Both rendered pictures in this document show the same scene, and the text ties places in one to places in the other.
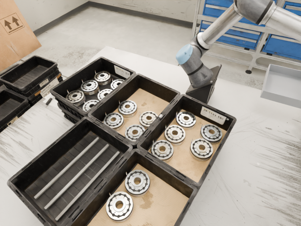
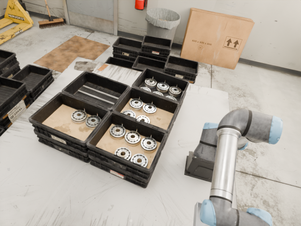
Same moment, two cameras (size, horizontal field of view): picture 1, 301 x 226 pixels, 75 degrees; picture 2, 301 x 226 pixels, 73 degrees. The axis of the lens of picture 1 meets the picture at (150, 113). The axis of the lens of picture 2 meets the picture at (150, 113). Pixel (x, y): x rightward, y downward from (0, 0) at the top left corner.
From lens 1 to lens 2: 0.98 m
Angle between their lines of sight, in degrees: 45
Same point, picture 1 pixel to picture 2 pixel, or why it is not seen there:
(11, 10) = (241, 36)
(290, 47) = not seen: outside the picture
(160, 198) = (84, 135)
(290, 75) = not seen: outside the picture
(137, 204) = (81, 125)
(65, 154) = (109, 89)
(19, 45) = (221, 58)
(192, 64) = (204, 136)
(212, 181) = (109, 180)
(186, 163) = (111, 148)
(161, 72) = not seen: hidden behind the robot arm
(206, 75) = (203, 153)
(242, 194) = (100, 202)
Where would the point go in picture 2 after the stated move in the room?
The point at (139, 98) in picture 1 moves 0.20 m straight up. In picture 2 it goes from (163, 115) to (168, 94)
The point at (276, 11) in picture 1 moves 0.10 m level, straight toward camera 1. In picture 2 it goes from (224, 136) to (199, 128)
